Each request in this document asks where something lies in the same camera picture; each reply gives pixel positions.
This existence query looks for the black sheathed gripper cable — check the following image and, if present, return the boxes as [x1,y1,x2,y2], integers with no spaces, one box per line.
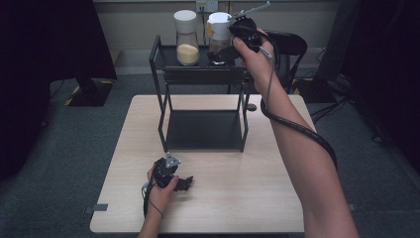
[259,31,339,172]

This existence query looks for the black metal shelf rack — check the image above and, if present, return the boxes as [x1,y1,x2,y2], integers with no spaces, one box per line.
[148,34,255,154]

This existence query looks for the glass jar of brown powder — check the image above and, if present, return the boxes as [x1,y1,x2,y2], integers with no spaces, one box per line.
[206,12,234,65]

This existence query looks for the glass jar of yellow grains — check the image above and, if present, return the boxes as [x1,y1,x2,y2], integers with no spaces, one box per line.
[173,9,201,66]

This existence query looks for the person's left hand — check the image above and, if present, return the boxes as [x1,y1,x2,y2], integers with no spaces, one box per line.
[146,167,180,216]

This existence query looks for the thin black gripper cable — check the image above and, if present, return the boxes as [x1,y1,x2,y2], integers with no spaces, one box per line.
[141,179,164,220]

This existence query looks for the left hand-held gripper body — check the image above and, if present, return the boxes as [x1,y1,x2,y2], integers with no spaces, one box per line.
[153,152,182,189]

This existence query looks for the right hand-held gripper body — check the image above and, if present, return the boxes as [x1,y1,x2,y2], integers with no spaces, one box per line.
[227,0,272,54]

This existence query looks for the dark room equipment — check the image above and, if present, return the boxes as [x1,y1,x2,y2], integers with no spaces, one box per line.
[315,0,420,173]

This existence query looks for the black chair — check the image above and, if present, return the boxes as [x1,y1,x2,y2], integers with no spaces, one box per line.
[263,30,309,96]

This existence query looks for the black curtain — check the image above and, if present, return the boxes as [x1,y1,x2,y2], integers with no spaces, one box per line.
[0,0,119,182]

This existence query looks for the stand base with striped tape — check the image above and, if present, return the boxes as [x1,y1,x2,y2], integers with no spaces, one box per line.
[63,77,116,108]

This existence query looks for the person's right hand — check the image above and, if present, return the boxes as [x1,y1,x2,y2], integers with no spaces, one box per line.
[232,28,282,97]

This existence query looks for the white wall socket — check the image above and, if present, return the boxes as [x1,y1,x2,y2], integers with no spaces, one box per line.
[195,0,219,14]

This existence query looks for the black floor cables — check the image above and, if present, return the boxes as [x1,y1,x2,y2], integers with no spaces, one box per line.
[309,95,352,126]

